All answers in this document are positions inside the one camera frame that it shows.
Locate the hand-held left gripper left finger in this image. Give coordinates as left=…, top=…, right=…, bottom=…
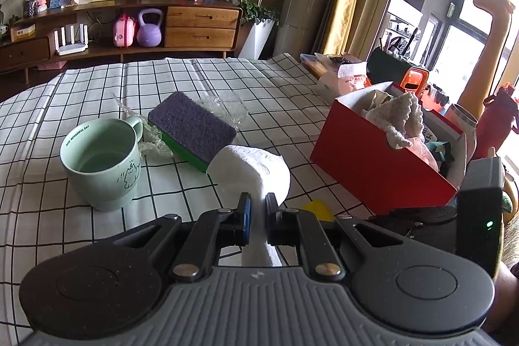
left=93, top=192, right=253, bottom=282

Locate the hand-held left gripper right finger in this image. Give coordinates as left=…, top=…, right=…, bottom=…
left=265, top=192, right=411, bottom=282

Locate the pink cloth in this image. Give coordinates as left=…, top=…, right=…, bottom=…
left=407, top=137, right=441, bottom=172

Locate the red cardboard box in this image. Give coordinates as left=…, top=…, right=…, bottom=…
left=310, top=81, right=466, bottom=215

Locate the white knitted cloth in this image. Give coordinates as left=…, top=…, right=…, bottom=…
left=361, top=91, right=426, bottom=149

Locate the person's right forearm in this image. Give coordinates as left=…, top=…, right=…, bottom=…
left=482, top=260, right=519, bottom=335

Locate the steel tumbler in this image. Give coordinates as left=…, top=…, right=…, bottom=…
left=444, top=103, right=480, bottom=169

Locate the red water bottle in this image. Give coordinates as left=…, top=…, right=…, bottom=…
left=472, top=83, right=519, bottom=161

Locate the purple and green sponge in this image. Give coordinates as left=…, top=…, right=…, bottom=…
left=147, top=90, right=238, bottom=173

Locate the clear plastic packaging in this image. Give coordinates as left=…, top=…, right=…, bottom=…
left=114, top=91, right=250, bottom=161

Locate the tan giraffe toy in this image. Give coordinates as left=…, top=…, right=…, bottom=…
left=457, top=0, right=519, bottom=116

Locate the light green mug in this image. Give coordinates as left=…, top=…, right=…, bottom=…
left=59, top=116, right=144, bottom=212

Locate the green and orange box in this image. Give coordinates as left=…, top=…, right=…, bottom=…
left=366, top=45, right=431, bottom=100

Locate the tissue packet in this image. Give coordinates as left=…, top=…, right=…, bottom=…
left=318, top=61, right=370, bottom=97

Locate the stack of magazines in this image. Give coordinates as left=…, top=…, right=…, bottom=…
left=299, top=52, right=359, bottom=80

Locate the checked white tablecloth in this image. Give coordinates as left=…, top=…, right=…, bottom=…
left=0, top=53, right=382, bottom=346

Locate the wooden sideboard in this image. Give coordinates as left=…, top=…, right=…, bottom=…
left=0, top=0, right=244, bottom=84

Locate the purple kettlebell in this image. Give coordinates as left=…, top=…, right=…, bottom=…
left=137, top=7, right=165, bottom=48

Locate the pink small bag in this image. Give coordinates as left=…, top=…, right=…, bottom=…
left=113, top=14, right=138, bottom=48

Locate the white router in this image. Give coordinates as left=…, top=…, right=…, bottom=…
left=54, top=23, right=90, bottom=56

